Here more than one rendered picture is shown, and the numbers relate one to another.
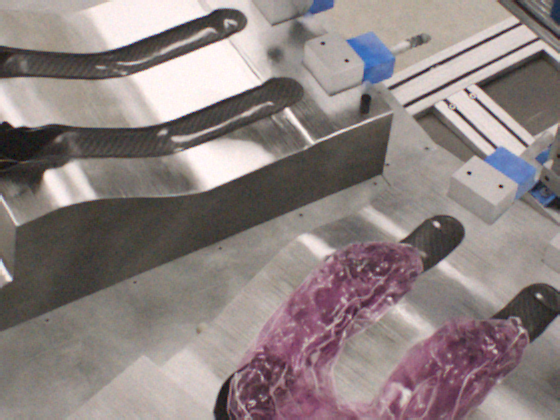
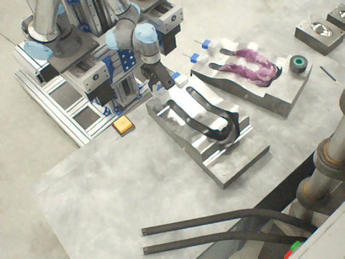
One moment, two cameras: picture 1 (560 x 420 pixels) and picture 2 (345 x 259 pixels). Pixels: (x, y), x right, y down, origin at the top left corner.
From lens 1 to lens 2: 1.38 m
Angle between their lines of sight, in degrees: 48
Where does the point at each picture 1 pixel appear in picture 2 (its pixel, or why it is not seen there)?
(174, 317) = not seen: hidden behind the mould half
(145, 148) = (212, 108)
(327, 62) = (185, 79)
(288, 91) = (188, 89)
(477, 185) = (204, 58)
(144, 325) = not seen: hidden behind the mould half
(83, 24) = (178, 129)
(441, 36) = (48, 155)
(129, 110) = (203, 113)
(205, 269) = not seen: hidden behind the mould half
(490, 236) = (211, 58)
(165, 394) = (271, 87)
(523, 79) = (81, 121)
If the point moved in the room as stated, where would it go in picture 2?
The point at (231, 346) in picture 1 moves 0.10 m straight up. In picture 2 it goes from (252, 87) to (254, 71)
